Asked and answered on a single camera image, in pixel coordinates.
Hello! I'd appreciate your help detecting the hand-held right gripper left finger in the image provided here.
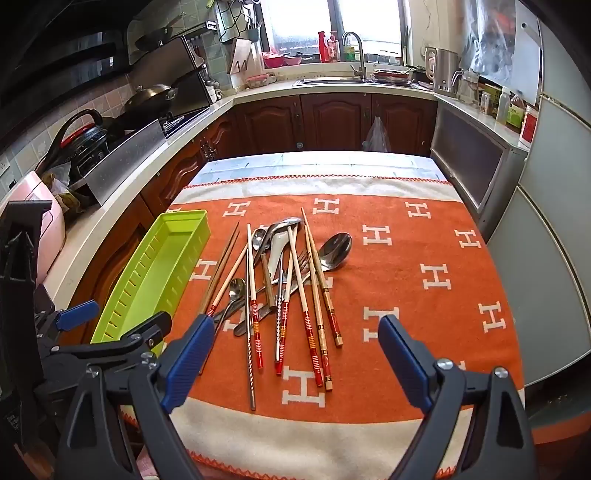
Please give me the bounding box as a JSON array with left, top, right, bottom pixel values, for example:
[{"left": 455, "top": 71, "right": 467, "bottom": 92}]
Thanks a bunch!
[{"left": 55, "top": 315, "right": 216, "bottom": 480}]

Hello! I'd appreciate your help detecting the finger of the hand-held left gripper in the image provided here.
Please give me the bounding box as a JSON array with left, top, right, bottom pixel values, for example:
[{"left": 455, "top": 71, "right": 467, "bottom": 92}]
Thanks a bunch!
[
  {"left": 34, "top": 300, "right": 101, "bottom": 335},
  {"left": 44, "top": 311, "right": 172, "bottom": 365}
]

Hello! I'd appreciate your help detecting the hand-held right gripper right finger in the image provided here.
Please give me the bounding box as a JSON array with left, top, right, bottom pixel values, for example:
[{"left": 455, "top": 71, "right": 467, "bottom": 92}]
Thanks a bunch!
[{"left": 379, "top": 315, "right": 539, "bottom": 480}]

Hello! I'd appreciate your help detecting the metal chopstick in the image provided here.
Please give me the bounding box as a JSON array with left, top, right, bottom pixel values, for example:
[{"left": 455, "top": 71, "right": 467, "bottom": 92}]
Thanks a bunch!
[
  {"left": 275, "top": 231, "right": 298, "bottom": 364},
  {"left": 248, "top": 231, "right": 256, "bottom": 411}
]

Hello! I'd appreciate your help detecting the cream chopstick red end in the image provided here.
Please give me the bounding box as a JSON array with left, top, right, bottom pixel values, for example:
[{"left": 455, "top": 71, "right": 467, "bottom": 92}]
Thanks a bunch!
[
  {"left": 246, "top": 224, "right": 264, "bottom": 370},
  {"left": 287, "top": 225, "right": 324, "bottom": 387},
  {"left": 206, "top": 244, "right": 250, "bottom": 319},
  {"left": 274, "top": 226, "right": 298, "bottom": 376}
]

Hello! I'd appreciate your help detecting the patterned wooden chopstick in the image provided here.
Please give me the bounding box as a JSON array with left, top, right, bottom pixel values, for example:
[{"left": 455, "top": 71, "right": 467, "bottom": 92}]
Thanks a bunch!
[
  {"left": 300, "top": 208, "right": 345, "bottom": 348},
  {"left": 303, "top": 225, "right": 334, "bottom": 392}
]

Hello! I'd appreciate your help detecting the green plastic utensil tray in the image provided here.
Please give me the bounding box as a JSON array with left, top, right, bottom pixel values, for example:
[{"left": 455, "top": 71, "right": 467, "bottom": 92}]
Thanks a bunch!
[{"left": 90, "top": 209, "right": 212, "bottom": 358}]

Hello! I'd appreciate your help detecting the dark brown thin chopstick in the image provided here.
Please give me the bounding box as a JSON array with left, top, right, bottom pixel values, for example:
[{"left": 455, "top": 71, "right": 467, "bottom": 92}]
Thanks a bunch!
[
  {"left": 203, "top": 227, "right": 241, "bottom": 315},
  {"left": 198, "top": 220, "right": 241, "bottom": 317}
]

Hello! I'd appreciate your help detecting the white ceramic soup spoon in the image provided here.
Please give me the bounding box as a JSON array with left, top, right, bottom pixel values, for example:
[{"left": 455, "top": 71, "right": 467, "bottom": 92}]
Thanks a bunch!
[{"left": 259, "top": 217, "right": 303, "bottom": 306}]

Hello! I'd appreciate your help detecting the pink rice cooker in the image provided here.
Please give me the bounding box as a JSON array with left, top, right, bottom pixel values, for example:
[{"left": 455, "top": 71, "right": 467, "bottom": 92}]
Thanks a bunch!
[{"left": 7, "top": 172, "right": 66, "bottom": 282}]

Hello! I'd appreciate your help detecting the steel fork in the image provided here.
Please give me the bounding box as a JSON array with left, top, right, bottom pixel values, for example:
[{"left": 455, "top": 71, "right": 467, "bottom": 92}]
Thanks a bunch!
[{"left": 233, "top": 249, "right": 311, "bottom": 337}]

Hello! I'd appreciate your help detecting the snack bag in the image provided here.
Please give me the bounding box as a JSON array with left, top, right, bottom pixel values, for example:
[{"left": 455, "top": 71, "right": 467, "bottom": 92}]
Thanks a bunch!
[{"left": 41, "top": 166, "right": 93, "bottom": 215}]

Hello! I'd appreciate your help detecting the orange patterned blanket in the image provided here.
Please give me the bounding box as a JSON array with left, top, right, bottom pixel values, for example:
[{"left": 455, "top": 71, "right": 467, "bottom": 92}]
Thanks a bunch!
[{"left": 117, "top": 175, "right": 527, "bottom": 478}]

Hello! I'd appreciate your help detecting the black pressure cooker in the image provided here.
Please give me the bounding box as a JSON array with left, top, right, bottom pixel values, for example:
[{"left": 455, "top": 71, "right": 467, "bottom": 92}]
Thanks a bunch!
[{"left": 44, "top": 108, "right": 125, "bottom": 181}]

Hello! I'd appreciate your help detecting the pile of chopsticks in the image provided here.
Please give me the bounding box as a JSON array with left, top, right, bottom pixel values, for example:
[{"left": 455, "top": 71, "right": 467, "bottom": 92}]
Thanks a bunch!
[{"left": 217, "top": 232, "right": 353, "bottom": 326}]

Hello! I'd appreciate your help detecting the steel splash guard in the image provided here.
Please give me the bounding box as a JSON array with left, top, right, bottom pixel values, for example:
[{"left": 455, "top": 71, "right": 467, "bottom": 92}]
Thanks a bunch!
[{"left": 81, "top": 117, "right": 168, "bottom": 206}]

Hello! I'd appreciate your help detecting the black range hood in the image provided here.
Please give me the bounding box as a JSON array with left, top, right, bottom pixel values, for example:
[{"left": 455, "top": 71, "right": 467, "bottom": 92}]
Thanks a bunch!
[{"left": 0, "top": 0, "right": 134, "bottom": 139}]

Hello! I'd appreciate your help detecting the gas stove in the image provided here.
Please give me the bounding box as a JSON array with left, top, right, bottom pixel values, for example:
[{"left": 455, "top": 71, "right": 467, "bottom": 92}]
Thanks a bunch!
[{"left": 159, "top": 108, "right": 211, "bottom": 137}]

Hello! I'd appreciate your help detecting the grey refrigerator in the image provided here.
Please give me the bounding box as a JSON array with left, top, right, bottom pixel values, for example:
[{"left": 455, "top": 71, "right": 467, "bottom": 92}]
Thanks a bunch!
[{"left": 480, "top": 0, "right": 591, "bottom": 388}]

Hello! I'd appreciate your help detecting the steel counter cabinet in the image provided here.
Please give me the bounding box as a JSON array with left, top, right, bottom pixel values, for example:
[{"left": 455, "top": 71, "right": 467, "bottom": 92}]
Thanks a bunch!
[{"left": 429, "top": 99, "right": 529, "bottom": 227}]

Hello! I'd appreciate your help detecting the light blue tablecloth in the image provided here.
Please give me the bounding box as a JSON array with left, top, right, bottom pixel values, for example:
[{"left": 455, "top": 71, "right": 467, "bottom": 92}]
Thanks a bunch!
[{"left": 191, "top": 151, "right": 451, "bottom": 188}]

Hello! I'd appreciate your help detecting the white plastic bag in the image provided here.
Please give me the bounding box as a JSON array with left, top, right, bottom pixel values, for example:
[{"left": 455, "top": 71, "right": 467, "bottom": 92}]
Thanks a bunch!
[{"left": 362, "top": 116, "right": 392, "bottom": 153}]

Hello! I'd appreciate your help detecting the hanging black wok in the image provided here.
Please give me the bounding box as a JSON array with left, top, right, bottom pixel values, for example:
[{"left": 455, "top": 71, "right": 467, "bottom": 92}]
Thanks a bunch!
[{"left": 134, "top": 25, "right": 174, "bottom": 51}]

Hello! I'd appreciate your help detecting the red label container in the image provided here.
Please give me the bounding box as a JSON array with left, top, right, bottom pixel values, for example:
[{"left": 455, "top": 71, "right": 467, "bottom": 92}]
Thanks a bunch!
[{"left": 519, "top": 106, "right": 541, "bottom": 146}]

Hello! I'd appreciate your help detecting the green box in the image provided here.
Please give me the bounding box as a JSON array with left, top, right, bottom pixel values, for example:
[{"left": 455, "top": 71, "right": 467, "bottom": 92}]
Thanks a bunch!
[{"left": 505, "top": 95, "right": 527, "bottom": 130}]

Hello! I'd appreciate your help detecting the glass jug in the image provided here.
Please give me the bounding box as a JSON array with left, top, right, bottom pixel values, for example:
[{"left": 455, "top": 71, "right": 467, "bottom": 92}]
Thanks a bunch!
[{"left": 450, "top": 68, "right": 481, "bottom": 104}]

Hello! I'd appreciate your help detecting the stack of steel dishes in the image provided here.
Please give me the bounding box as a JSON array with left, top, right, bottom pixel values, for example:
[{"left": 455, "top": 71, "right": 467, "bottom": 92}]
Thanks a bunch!
[{"left": 372, "top": 67, "right": 416, "bottom": 86}]

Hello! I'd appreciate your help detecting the steel sink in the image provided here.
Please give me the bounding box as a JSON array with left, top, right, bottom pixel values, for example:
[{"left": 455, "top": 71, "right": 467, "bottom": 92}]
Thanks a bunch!
[{"left": 292, "top": 76, "right": 370, "bottom": 88}]

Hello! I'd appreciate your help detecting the steel electric kettle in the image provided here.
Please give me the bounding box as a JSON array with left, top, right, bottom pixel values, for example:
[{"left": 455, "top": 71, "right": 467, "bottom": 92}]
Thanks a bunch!
[{"left": 424, "top": 45, "right": 459, "bottom": 95}]

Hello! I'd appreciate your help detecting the wooden cutting board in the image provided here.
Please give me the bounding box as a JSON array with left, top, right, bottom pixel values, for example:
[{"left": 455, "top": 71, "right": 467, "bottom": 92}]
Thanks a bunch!
[{"left": 227, "top": 38, "right": 266, "bottom": 75}]

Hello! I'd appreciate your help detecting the red bowl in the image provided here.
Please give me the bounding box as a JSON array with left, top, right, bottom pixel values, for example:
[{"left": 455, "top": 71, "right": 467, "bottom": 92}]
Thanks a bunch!
[{"left": 262, "top": 52, "right": 303, "bottom": 68}]

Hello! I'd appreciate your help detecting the steel faucet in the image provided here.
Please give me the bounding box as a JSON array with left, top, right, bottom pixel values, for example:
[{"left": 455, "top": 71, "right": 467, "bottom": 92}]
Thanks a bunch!
[{"left": 341, "top": 31, "right": 368, "bottom": 80}]

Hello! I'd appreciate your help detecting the shiny plastic sheet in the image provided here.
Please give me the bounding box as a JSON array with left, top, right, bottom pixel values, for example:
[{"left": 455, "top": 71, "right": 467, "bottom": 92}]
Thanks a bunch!
[{"left": 462, "top": 0, "right": 543, "bottom": 104}]

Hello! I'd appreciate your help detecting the window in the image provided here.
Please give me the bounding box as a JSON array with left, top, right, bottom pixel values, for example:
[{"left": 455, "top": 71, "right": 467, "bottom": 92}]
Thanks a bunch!
[{"left": 261, "top": 0, "right": 409, "bottom": 63}]

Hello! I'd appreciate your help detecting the dark wok with handle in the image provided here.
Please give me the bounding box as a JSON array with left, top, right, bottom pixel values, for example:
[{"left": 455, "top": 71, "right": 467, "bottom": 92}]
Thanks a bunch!
[{"left": 122, "top": 84, "right": 180, "bottom": 116}]

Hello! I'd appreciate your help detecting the black wall rack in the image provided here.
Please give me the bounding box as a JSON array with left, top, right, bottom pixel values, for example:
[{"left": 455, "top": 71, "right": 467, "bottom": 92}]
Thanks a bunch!
[{"left": 215, "top": 0, "right": 264, "bottom": 44}]

